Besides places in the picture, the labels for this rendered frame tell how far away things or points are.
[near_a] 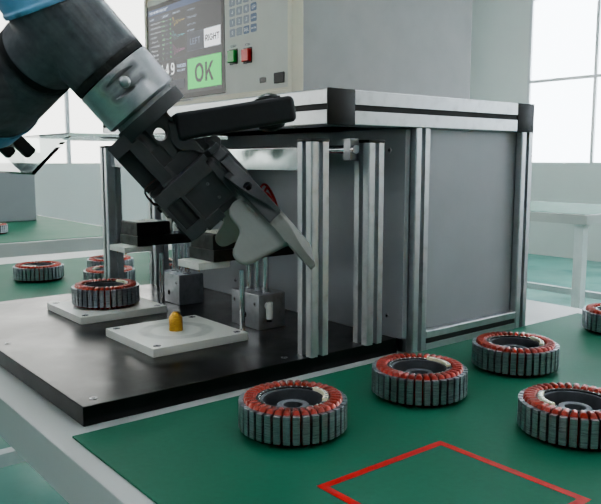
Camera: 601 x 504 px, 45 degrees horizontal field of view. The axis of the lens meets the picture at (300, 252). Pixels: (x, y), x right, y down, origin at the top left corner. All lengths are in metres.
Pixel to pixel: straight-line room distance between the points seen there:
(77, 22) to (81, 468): 0.39
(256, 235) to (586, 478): 0.36
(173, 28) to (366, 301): 0.60
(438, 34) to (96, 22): 0.70
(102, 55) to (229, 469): 0.38
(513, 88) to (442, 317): 7.42
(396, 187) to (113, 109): 0.49
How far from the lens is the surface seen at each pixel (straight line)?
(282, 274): 1.25
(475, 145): 1.14
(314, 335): 0.94
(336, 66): 1.07
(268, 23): 1.07
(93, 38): 0.66
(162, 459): 0.71
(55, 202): 5.99
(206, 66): 1.21
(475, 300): 1.17
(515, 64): 8.49
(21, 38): 0.69
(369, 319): 1.00
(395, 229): 1.04
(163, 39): 1.34
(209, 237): 1.04
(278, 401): 0.78
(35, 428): 0.82
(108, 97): 0.66
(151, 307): 1.23
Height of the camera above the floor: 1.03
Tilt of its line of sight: 7 degrees down
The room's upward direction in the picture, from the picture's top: straight up
